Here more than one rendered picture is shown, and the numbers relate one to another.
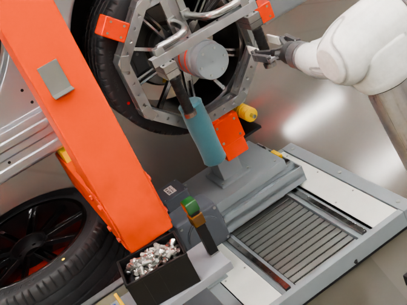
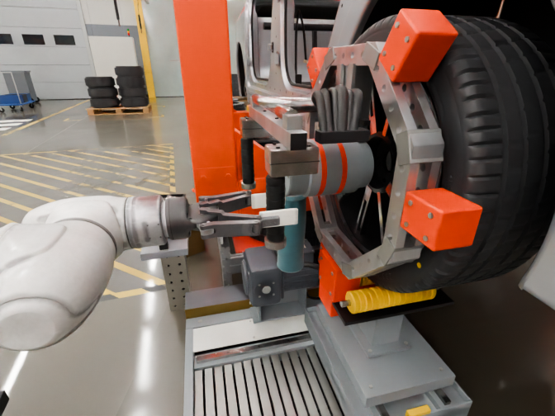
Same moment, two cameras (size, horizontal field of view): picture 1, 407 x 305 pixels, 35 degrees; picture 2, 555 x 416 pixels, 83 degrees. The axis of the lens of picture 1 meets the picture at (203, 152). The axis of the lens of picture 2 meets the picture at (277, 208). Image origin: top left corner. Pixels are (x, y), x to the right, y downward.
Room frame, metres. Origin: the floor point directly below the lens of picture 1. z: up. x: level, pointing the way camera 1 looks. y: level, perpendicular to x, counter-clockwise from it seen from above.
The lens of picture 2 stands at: (2.11, -0.89, 1.08)
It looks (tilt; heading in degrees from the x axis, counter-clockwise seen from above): 24 degrees down; 92
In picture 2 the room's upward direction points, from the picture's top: straight up
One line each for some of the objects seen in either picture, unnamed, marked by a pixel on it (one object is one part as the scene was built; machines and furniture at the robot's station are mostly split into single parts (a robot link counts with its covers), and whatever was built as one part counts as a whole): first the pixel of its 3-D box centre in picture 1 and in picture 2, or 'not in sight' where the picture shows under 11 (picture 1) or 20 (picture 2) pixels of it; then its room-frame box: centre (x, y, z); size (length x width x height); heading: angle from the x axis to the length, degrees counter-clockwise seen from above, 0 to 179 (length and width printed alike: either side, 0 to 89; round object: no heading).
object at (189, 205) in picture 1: (189, 205); not in sight; (1.64, 0.10, 0.64); 0.04 x 0.04 x 0.04; 16
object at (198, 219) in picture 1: (196, 218); not in sight; (1.64, 0.10, 0.59); 0.04 x 0.04 x 0.04; 16
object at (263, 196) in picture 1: (237, 189); (373, 354); (2.42, -0.06, 0.13); 0.50 x 0.36 x 0.10; 106
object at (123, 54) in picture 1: (191, 53); (349, 164); (2.26, -0.11, 0.85); 0.54 x 0.07 x 0.54; 106
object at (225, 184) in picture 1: (221, 155); (381, 314); (2.42, -0.06, 0.32); 0.40 x 0.30 x 0.28; 106
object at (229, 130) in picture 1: (221, 132); (349, 280); (2.30, -0.10, 0.48); 0.16 x 0.12 x 0.17; 16
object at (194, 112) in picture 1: (181, 95); (247, 162); (1.99, -0.02, 0.83); 0.04 x 0.04 x 0.16
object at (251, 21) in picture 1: (249, 19); (291, 158); (2.11, -0.33, 0.93); 0.09 x 0.05 x 0.05; 16
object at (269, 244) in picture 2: (263, 46); (275, 210); (2.08, -0.34, 0.83); 0.04 x 0.04 x 0.16
